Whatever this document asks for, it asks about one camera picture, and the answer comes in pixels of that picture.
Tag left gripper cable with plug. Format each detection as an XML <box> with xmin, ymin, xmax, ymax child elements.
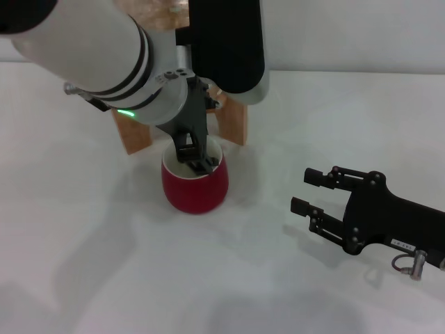
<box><xmin>63</xmin><ymin>82</ymin><xmax>108</xmax><ymax>113</ymax></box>

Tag red ceramic cup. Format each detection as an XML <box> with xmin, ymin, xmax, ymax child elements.
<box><xmin>160</xmin><ymin>138</ymin><xmax>230</xmax><ymax>214</ymax></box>

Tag clear glass water jar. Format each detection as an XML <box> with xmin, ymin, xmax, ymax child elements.
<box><xmin>116</xmin><ymin>0</ymin><xmax>191</xmax><ymax>33</ymax></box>

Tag right gripper cable with plug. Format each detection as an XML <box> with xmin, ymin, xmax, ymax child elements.
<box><xmin>391</xmin><ymin>250</ymin><xmax>428</xmax><ymax>281</ymax></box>

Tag gripper cable with plug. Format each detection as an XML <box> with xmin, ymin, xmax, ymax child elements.
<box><xmin>63</xmin><ymin>82</ymin><xmax>108</xmax><ymax>113</ymax></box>
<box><xmin>391</xmin><ymin>250</ymin><xmax>428</xmax><ymax>281</ymax></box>

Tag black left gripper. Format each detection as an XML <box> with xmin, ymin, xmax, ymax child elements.
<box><xmin>156</xmin><ymin>75</ymin><xmax>223</xmax><ymax>175</ymax></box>

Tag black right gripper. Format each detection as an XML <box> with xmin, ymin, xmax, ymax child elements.
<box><xmin>290</xmin><ymin>166</ymin><xmax>445</xmax><ymax>269</ymax></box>

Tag wooden jar stand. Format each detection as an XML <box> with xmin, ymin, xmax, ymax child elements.
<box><xmin>111</xmin><ymin>86</ymin><xmax>250</xmax><ymax>156</ymax></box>

